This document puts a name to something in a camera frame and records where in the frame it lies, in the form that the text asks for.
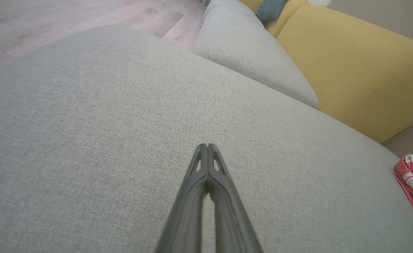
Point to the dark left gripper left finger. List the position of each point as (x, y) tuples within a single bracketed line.
[(189, 211)]

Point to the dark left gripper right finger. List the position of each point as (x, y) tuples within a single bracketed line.
[(231, 218)]

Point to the blue grey throw pillow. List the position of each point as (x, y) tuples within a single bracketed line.
[(270, 8)]

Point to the grey sofa seat cushion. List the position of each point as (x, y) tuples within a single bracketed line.
[(248, 52)]

